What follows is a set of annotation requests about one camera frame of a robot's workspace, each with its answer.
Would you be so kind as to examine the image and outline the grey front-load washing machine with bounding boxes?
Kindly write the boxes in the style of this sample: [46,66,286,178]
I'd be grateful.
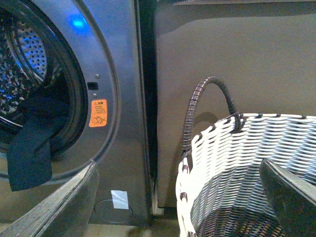
[0,0,152,226]

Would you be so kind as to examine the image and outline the white woven laundry basket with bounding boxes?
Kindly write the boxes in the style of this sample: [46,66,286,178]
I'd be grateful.
[176,114,316,237]

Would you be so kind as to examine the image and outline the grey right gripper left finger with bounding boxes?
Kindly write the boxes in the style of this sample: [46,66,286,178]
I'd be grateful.
[0,161,96,237]

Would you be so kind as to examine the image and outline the white paper sticker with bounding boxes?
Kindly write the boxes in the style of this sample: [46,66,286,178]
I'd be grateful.
[111,190,129,210]

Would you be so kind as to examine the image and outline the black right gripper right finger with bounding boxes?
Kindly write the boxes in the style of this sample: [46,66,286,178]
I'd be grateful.
[260,158,316,237]

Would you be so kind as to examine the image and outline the dark wrapped basket handle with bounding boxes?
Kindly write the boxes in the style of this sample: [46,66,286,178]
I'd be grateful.
[181,76,245,153]

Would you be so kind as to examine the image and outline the stainless perforated washer drum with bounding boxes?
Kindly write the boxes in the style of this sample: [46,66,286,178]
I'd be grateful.
[0,8,62,130]

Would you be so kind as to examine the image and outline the orange warning sticker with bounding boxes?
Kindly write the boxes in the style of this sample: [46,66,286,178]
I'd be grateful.
[89,99,108,128]

